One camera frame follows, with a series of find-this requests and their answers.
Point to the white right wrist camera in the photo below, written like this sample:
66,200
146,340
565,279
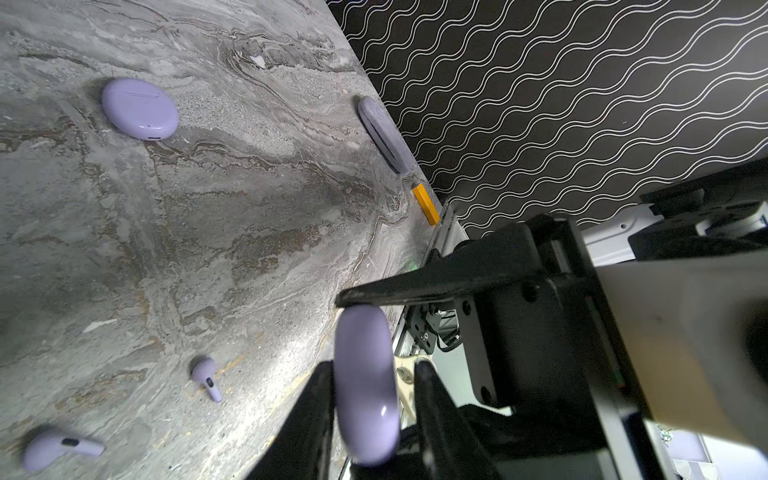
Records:
695,331

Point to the purple earbud charging case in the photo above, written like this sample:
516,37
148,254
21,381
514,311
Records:
365,385

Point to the purple earbud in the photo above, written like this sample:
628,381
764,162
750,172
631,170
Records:
47,446
203,372

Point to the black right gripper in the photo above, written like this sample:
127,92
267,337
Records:
539,339

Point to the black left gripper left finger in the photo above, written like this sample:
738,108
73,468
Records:
302,447

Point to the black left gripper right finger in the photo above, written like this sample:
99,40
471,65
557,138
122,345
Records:
448,447

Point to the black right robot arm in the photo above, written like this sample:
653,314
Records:
716,215

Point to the grey purple glasses case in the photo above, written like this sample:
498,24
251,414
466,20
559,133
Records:
385,135

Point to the yellow object at table edge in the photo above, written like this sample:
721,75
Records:
426,204

